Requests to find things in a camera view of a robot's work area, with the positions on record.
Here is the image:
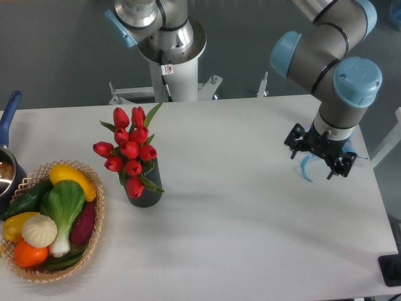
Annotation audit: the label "white steamed bun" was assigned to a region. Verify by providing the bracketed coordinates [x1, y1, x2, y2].
[21, 214, 58, 248]

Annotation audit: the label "red tulip bouquet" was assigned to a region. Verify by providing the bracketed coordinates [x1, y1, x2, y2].
[93, 103, 162, 186]

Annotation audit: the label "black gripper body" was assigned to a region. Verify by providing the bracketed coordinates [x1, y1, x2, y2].
[284, 124, 357, 180]

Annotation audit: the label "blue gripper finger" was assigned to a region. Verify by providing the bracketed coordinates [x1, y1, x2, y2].
[300, 154, 317, 182]
[344, 133, 369, 160]

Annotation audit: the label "silver second robot arm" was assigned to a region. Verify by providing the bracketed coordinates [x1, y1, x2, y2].
[104, 1, 207, 65]

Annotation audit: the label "yellow bell pepper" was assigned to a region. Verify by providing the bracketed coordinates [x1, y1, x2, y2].
[3, 212, 39, 243]

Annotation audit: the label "purple sweet potato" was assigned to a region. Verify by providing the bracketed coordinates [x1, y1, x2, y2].
[70, 202, 96, 245]

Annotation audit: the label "orange fruit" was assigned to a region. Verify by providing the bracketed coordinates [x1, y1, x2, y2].
[13, 240, 49, 268]

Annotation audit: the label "yellow squash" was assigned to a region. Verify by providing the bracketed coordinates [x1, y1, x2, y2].
[49, 164, 96, 202]

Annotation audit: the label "woven bamboo basket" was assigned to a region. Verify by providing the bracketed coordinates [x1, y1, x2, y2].
[1, 160, 105, 283]

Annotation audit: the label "green bok choy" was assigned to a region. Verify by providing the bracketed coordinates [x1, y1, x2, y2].
[40, 181, 85, 258]

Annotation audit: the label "white frame bracket right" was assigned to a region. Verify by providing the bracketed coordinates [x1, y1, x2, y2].
[370, 107, 400, 168]

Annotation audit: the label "blue handled saucepan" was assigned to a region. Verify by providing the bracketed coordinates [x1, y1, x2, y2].
[1, 90, 26, 213]

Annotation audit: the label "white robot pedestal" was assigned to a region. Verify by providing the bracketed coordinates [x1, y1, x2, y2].
[148, 59, 198, 102]

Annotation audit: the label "dark grey ribbed vase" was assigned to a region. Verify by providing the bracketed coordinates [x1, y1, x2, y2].
[124, 158, 164, 208]

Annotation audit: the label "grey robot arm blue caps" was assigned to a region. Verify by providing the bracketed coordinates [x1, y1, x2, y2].
[270, 1, 383, 177]

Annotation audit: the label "black device at table edge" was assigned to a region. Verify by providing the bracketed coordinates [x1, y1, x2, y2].
[378, 254, 400, 287]

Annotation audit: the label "dark green cucumber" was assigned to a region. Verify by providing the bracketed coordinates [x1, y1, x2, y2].
[1, 179, 53, 221]

